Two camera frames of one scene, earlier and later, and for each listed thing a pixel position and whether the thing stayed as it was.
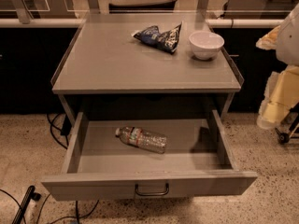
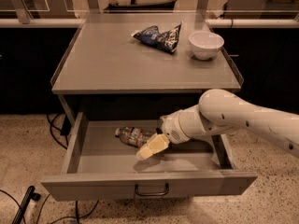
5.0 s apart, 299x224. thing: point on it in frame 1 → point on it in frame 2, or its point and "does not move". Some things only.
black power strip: (28, 196) does not move
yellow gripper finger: (269, 41) → (153, 147)
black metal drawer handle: (150, 194) does not move
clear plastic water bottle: (142, 138) does not move
